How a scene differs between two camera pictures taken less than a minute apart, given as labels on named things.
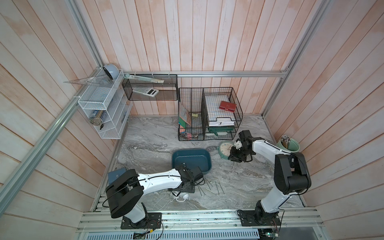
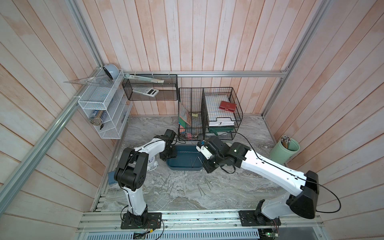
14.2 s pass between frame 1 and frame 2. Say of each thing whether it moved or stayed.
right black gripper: moved
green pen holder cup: stayed
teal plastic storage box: moved
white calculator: stayed
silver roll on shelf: stayed
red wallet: stayed
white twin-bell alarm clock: moved
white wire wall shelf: stayed
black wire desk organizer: stayed
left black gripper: moved
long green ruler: stayed
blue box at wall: stayed
